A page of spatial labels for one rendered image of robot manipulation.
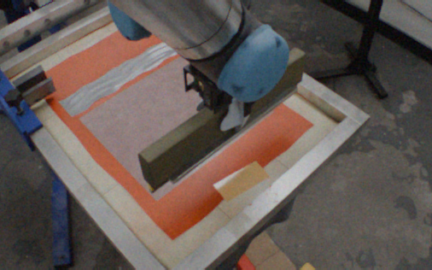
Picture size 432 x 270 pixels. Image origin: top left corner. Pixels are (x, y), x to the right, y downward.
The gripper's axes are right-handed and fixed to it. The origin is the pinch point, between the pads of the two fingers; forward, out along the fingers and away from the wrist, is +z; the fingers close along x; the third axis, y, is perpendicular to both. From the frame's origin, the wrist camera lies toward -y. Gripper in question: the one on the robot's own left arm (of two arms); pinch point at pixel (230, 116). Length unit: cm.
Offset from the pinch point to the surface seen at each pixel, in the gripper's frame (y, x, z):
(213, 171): 3.8, -0.9, 14.1
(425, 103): -163, 2, 108
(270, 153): -7.9, 4.1, 14.0
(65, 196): 21, -84, 105
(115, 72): 1.3, -39.9, 13.7
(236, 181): 2.1, 4.2, 14.0
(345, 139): -19.7, 14.4, 10.4
